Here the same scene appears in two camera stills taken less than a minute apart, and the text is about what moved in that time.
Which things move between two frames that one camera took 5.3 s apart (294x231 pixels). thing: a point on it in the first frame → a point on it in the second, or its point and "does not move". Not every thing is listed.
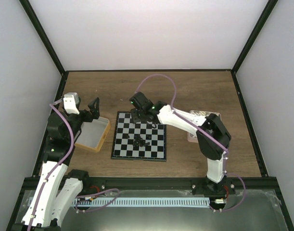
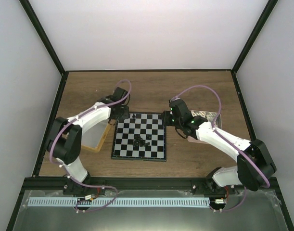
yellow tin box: (93, 134) does not move
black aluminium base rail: (164, 184) does not move
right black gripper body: (138, 118) → (167, 121)
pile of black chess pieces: (138, 140) does not move
